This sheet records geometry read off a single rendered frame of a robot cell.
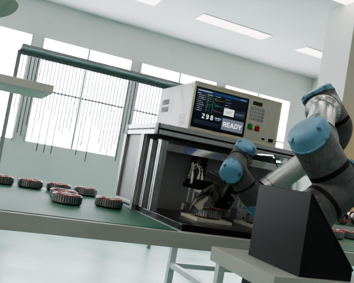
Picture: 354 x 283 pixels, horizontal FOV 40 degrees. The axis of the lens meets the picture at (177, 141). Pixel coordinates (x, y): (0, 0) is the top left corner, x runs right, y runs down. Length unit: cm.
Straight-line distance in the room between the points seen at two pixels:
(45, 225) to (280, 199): 66
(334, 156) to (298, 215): 21
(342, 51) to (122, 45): 395
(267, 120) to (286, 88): 786
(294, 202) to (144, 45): 761
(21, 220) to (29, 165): 671
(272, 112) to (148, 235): 92
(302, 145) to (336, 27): 517
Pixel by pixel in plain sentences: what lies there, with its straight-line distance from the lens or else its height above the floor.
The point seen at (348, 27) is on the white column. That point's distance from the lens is 626.
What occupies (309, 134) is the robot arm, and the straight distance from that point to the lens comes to 129.
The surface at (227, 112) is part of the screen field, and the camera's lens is 205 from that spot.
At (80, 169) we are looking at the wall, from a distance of 825.
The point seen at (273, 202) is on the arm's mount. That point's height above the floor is 90.
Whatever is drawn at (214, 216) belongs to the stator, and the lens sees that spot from 184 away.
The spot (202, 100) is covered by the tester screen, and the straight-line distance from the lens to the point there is 200.
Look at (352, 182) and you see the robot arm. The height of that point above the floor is 99.
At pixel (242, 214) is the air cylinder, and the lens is 210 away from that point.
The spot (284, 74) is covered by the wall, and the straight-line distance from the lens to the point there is 1001.
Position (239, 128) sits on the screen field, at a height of 116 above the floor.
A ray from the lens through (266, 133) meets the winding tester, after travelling 215.
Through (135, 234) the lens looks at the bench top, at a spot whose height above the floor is 72.
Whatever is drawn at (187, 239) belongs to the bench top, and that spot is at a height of 73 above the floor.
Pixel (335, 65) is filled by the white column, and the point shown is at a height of 253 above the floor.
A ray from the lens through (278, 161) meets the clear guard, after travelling 188.
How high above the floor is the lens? 94
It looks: 3 degrees up
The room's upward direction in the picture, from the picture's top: 10 degrees clockwise
